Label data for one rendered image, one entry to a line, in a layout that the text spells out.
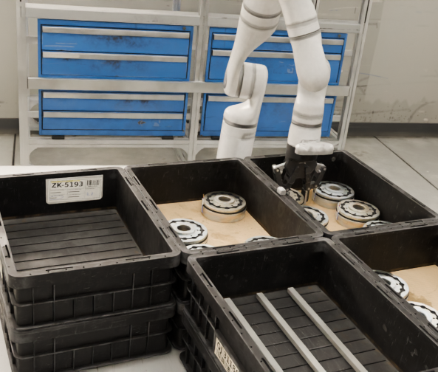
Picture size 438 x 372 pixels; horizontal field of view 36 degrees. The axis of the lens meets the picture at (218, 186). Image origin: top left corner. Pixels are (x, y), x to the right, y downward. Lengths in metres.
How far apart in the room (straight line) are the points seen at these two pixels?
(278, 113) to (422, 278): 2.19
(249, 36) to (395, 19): 3.08
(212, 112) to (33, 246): 2.14
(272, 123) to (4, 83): 1.62
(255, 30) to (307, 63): 0.17
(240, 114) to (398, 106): 3.18
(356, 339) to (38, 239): 0.67
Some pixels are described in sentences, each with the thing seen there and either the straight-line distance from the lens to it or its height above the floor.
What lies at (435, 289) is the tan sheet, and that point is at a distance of 1.45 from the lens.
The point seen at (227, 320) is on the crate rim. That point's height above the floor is 0.92.
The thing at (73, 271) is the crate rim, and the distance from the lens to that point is 1.15.
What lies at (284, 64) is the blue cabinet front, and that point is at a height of 0.71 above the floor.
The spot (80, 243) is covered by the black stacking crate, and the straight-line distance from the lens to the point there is 1.42.
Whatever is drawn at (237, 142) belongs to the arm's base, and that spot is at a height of 0.92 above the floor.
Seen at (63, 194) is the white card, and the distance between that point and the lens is 1.51.
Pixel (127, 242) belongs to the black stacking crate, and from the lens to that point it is 1.43.
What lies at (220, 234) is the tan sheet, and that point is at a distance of 1.49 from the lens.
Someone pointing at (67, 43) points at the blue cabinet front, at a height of 0.78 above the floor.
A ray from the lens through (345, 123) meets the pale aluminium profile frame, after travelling 3.69.
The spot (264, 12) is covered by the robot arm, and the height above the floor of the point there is 1.27.
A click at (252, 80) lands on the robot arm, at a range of 1.70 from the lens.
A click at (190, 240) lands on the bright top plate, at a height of 0.86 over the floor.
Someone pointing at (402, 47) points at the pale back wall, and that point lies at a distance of 4.72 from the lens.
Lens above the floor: 1.55
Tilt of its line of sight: 25 degrees down
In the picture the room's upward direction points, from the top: 6 degrees clockwise
